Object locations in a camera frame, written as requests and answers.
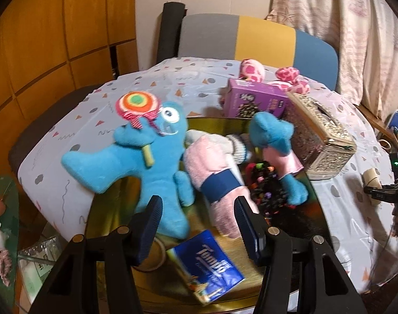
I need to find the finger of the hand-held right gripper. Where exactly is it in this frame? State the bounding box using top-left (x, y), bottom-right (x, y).
top-left (364, 184), bottom-right (398, 202)

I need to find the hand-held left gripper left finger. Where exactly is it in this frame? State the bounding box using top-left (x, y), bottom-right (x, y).
top-left (29, 195), bottom-right (163, 314)

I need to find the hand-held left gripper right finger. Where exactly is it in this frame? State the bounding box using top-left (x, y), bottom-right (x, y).
top-left (233, 196), bottom-right (369, 314)

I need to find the beige roll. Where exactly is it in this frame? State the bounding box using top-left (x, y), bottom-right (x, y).
top-left (362, 167), bottom-right (382, 207)

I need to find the gold metal tray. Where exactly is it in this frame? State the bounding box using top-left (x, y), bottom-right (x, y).
top-left (84, 116), bottom-right (331, 311)

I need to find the blue tissue packet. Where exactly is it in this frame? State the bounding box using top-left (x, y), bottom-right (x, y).
top-left (166, 229), bottom-right (246, 305)

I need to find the blue monster plush with lollipop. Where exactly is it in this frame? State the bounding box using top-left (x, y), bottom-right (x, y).
top-left (61, 92), bottom-right (195, 239)

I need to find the tape roll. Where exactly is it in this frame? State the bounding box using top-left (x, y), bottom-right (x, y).
top-left (134, 235), bottom-right (168, 271)

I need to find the blue folding chair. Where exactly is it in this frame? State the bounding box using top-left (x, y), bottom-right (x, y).
top-left (386, 107), bottom-right (398, 139)

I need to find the purple cardboard box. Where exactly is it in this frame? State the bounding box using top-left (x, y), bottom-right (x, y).
top-left (223, 78), bottom-right (290, 119)

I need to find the pink spotted plush bow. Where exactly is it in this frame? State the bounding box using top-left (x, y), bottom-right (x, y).
top-left (274, 67), bottom-right (311, 94)

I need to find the green glass shelf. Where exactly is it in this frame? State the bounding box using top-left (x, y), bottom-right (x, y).
top-left (0, 173), bottom-right (20, 290)

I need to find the pink spotted plush ball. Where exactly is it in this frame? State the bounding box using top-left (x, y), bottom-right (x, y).
top-left (240, 58), bottom-right (267, 83)

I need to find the printed cream curtain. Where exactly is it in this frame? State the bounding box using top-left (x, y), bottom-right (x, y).
top-left (264, 0), bottom-right (398, 120)

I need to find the grey yellow blue chair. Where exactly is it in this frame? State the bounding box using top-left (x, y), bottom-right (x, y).
top-left (178, 14), bottom-right (339, 91)

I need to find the black rolled mat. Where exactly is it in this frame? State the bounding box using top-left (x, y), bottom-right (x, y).
top-left (156, 2), bottom-right (187, 66)

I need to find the wooden wardrobe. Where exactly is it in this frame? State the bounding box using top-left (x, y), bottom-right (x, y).
top-left (0, 0), bottom-right (137, 174)

